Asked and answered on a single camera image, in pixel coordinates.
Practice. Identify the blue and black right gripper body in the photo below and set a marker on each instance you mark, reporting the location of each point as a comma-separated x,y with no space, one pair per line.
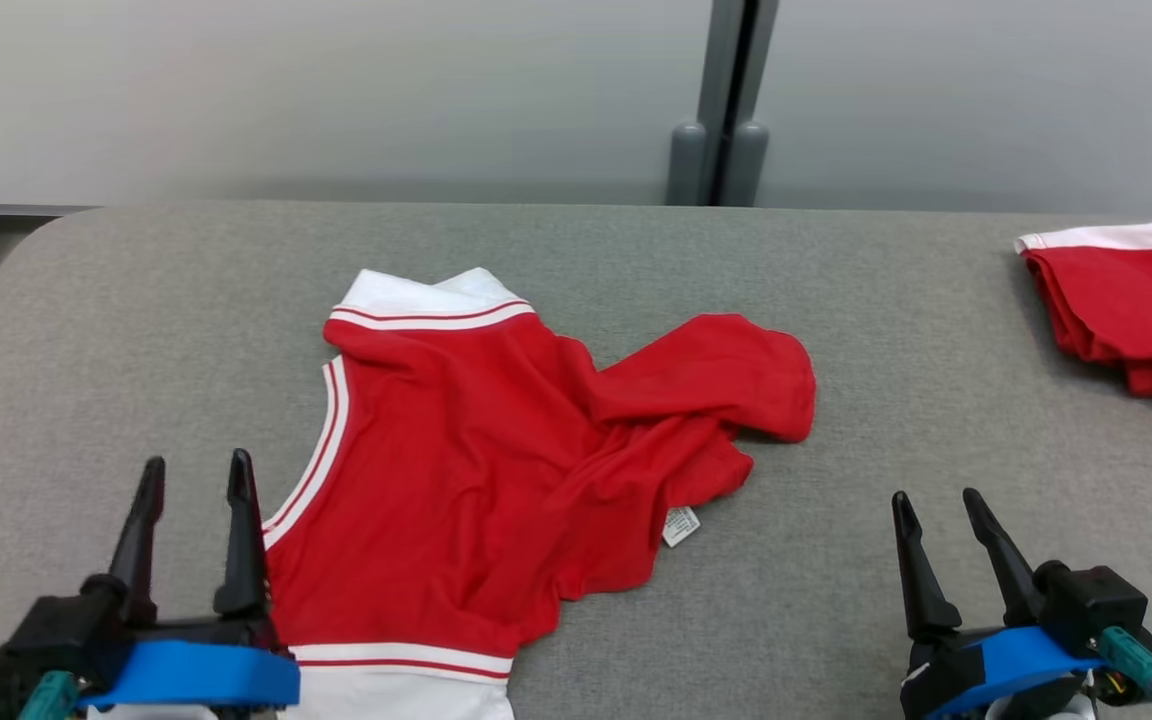
996,670

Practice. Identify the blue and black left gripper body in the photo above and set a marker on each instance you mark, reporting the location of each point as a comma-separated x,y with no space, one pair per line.
196,670

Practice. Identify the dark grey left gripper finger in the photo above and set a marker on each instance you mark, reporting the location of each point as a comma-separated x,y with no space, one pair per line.
241,540
136,540

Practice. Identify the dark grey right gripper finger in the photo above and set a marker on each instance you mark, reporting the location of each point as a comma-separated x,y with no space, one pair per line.
921,570
1006,560

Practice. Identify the red and white sports jersey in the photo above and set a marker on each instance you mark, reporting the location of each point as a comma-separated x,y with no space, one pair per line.
456,480

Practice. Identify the red shorts with white trim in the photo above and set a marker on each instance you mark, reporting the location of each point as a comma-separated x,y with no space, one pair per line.
1136,300

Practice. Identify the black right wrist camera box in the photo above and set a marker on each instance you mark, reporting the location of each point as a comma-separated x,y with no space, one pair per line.
1091,605

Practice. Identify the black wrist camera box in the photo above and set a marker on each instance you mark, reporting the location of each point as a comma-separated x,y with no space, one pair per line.
46,640
1091,605

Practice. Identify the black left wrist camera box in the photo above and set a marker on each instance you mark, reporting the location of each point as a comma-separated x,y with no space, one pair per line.
46,640

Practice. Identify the grey partition post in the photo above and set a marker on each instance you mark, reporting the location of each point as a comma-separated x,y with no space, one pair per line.
721,100

